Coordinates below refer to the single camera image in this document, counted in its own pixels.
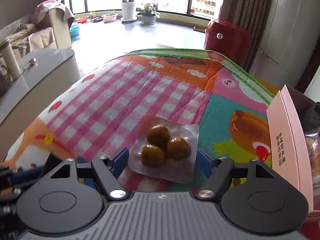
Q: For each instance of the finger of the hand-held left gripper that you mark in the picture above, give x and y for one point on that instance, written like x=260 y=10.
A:
x=25 y=175
x=8 y=200

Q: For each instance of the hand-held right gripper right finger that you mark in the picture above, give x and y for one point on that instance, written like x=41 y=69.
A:
x=205 y=165

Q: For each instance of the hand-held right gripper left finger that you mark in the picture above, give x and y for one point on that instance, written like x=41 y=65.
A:
x=119 y=165

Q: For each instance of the clear packet of brown chestnuts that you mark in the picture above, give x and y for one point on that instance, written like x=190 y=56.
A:
x=165 y=147

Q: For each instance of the pink cardboard box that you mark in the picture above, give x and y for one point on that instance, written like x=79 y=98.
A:
x=287 y=142

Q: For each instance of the colourful printed play mat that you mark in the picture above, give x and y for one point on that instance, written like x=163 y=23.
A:
x=130 y=92

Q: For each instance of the white cylindrical flask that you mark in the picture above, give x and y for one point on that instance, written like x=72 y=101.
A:
x=11 y=60

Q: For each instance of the red round barrel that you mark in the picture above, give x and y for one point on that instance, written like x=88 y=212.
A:
x=227 y=40

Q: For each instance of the blue plastic basin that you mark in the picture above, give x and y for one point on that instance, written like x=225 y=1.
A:
x=75 y=30

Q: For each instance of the beige sofa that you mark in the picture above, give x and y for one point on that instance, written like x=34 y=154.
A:
x=50 y=30

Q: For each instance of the pink plastic basin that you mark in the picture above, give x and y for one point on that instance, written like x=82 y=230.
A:
x=110 y=17

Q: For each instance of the red plastic basin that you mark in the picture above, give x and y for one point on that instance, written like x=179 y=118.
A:
x=82 y=19

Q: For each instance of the flowering plant in white pot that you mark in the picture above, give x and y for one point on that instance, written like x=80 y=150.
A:
x=148 y=15

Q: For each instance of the tall white flower vase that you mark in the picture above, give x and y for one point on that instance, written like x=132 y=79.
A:
x=128 y=10

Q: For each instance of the pleated curtain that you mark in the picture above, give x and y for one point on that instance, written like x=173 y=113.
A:
x=246 y=10

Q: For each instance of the white cabinet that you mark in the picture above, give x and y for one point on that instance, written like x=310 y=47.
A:
x=292 y=30

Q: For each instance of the printed blanket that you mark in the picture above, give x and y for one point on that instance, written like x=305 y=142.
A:
x=50 y=8

